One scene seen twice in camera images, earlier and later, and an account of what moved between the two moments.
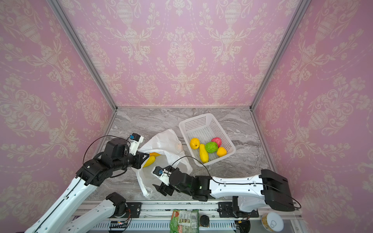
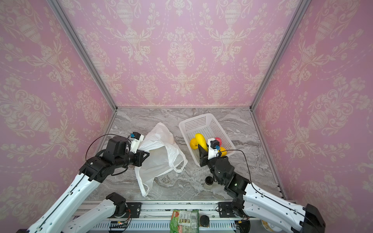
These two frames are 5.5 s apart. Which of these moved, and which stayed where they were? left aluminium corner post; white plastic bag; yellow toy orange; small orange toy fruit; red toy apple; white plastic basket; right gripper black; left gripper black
Moved: right gripper black; white plastic bag
Stayed: left gripper black; white plastic basket; yellow toy orange; small orange toy fruit; red toy apple; left aluminium corner post
